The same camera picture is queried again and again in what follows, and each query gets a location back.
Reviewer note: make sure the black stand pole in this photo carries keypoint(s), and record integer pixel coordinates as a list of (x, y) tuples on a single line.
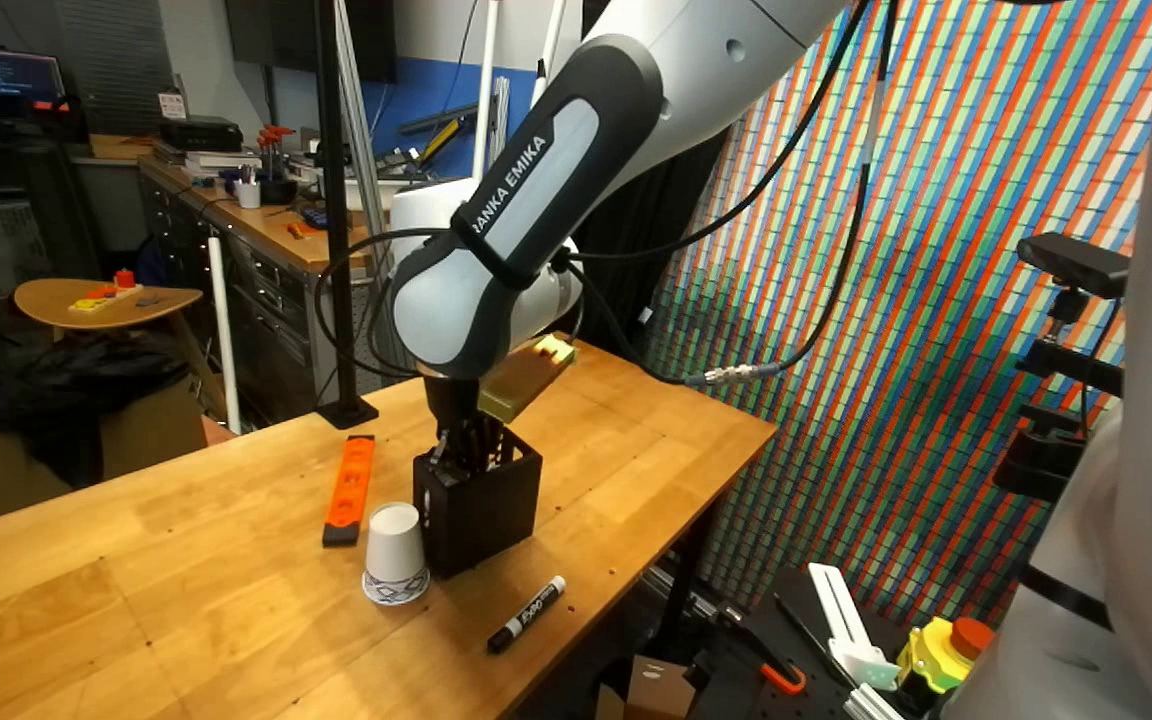
[(334, 203)]

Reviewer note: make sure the black box device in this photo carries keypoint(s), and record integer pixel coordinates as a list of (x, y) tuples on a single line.
[(200, 133)]

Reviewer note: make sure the orange and black flat tool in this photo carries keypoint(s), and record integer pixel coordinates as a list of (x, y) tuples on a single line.
[(355, 485)]

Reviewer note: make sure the short white pole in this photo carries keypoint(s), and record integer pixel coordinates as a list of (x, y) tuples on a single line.
[(225, 333)]

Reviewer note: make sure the round wooden stool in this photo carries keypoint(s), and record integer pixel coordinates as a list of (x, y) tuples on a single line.
[(100, 306)]

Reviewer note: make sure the small cardboard box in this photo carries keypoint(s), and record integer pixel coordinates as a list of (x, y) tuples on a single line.
[(651, 689)]

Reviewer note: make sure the black perforated basket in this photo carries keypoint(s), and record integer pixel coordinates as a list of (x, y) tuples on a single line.
[(481, 521)]

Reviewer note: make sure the black table leg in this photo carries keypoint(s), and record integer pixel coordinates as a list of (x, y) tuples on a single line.
[(689, 575)]

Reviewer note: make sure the yellow emergency stop button box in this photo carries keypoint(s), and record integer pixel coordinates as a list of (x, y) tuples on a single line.
[(941, 653)]

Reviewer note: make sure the white plastic bracket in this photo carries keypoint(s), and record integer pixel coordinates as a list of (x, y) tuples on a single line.
[(850, 620)]

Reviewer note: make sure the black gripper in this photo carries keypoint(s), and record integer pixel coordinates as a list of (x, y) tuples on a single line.
[(458, 411)]

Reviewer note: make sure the white paper cup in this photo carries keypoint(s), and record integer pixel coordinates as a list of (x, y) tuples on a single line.
[(396, 554)]

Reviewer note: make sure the black bag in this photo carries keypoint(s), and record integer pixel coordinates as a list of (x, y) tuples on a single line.
[(68, 392)]

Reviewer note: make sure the gold brown wrist camera block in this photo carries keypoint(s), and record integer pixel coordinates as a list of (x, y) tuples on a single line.
[(526, 377)]

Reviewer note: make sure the black camera on stand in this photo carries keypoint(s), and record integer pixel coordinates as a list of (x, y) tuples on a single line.
[(1071, 265)]

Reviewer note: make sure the multicolour striped backdrop panel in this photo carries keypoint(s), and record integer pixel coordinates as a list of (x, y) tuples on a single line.
[(921, 333)]

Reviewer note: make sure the small white bottle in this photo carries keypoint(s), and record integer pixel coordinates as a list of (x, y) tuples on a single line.
[(248, 190)]

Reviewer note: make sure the wooden top workbench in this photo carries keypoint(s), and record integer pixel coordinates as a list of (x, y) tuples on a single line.
[(269, 252)]

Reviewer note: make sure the black marker with white label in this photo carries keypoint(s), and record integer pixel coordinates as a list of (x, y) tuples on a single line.
[(526, 619)]

